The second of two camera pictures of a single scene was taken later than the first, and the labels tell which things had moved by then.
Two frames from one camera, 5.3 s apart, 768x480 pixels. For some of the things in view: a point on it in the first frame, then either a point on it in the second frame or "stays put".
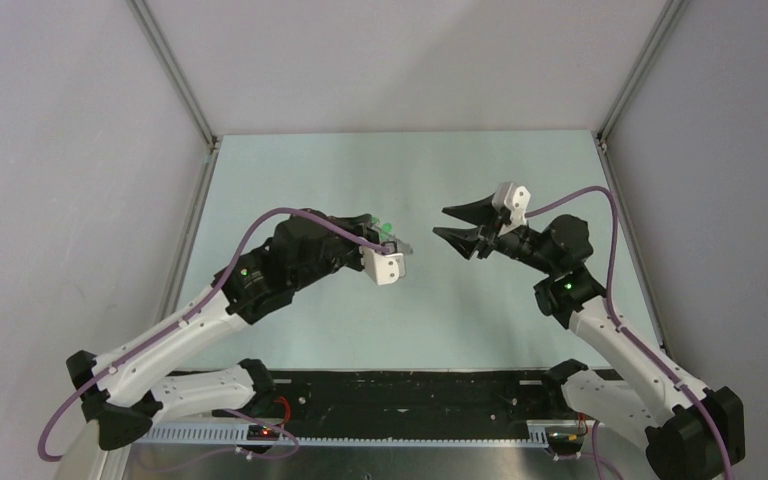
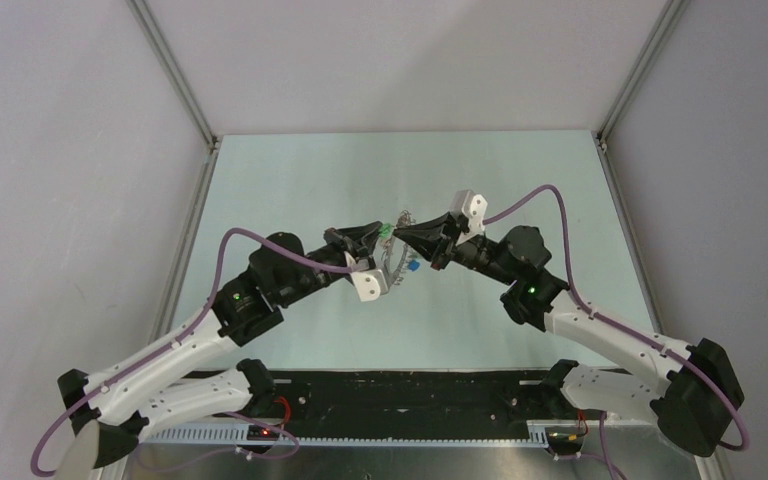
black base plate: [409, 404] stays put
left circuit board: [262, 432] stays put
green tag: [386, 228] stays put
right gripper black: [479, 213] to [423, 239]
